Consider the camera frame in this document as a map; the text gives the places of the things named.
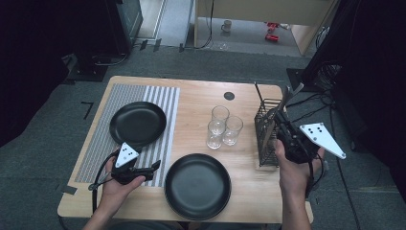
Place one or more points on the red tool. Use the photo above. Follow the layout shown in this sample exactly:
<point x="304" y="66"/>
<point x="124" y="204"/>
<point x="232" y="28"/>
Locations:
<point x="272" y="26"/>
<point x="271" y="37"/>

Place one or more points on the person's right hand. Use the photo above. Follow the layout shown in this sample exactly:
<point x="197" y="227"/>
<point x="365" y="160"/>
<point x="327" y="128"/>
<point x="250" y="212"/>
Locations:
<point x="293" y="179"/>

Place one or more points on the striped woven placemat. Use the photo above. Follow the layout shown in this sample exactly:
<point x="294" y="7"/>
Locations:
<point x="95" y="143"/>

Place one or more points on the black round table grommet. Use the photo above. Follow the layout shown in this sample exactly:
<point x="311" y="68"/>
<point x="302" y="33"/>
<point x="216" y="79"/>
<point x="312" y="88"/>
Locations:
<point x="229" y="96"/>

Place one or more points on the thin black stick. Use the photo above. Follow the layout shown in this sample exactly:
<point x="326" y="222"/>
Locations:
<point x="258" y="92"/>

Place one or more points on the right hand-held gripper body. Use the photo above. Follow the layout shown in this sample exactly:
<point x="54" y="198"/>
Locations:
<point x="314" y="134"/>

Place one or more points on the black curtain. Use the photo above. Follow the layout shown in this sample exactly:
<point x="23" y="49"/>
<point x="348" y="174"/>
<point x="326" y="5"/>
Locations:
<point x="376" y="80"/>
<point x="32" y="64"/>

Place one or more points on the light wooden desk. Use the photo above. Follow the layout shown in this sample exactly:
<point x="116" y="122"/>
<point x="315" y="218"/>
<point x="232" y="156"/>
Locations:
<point x="255" y="12"/>

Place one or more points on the black plate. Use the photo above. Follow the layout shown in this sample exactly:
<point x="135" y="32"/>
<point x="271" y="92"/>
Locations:
<point x="137" y="123"/>
<point x="198" y="187"/>

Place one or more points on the grey tape piece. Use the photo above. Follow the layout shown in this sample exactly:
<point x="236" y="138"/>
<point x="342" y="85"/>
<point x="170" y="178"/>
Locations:
<point x="68" y="189"/>

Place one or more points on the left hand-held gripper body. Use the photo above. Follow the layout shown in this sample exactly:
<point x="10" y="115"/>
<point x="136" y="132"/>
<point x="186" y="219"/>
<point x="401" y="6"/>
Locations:
<point x="126" y="156"/>

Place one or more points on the silver spoon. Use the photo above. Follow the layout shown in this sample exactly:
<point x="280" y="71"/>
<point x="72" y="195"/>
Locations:
<point x="297" y="90"/>

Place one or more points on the black cabinet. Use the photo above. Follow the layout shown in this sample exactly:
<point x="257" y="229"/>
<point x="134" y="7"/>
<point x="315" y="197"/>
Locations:
<point x="127" y="22"/>

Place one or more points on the grey mug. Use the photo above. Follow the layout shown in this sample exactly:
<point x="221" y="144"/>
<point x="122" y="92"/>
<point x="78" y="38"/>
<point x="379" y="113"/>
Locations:
<point x="226" y="25"/>

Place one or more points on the person's left hand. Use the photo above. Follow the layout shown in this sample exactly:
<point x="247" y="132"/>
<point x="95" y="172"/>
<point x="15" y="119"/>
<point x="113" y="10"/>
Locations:
<point x="115" y="191"/>

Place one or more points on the black stand base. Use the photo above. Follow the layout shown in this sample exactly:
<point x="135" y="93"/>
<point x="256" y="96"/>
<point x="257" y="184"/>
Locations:
<point x="297" y="80"/>
<point x="87" y="72"/>

